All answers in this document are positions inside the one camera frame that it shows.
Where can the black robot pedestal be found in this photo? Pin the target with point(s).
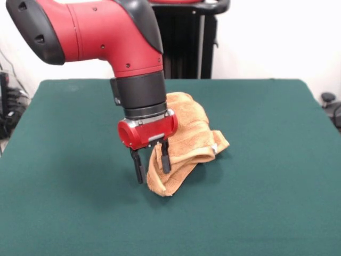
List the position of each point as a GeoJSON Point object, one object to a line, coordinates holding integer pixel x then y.
{"type": "Point", "coordinates": [186, 40]}

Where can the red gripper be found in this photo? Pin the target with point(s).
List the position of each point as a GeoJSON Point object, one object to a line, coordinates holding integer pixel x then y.
{"type": "Point", "coordinates": [149, 130]}

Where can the black electronics box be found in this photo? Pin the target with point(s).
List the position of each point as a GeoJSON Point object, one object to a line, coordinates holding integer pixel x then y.
{"type": "Point", "coordinates": [4, 90]}

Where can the dark green tablecloth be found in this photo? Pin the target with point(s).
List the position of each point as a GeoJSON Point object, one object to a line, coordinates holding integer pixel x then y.
{"type": "Point", "coordinates": [80, 186]}

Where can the orange terry towel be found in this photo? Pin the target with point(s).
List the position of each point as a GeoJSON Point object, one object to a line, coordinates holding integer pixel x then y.
{"type": "Point", "coordinates": [191, 125]}

